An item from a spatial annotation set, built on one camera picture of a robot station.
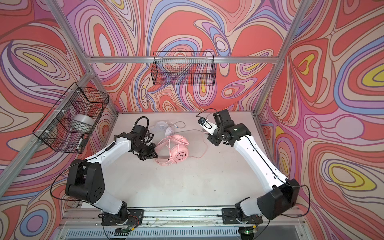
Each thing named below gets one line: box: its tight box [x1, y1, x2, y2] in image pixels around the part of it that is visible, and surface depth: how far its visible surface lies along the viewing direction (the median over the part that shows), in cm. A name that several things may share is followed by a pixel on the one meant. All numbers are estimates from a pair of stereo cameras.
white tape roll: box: [72, 114, 95, 133], surface depth 74 cm
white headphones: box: [148, 121, 175, 137], surface depth 103 cm
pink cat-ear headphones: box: [154, 134, 190, 167], surface depth 78 cm
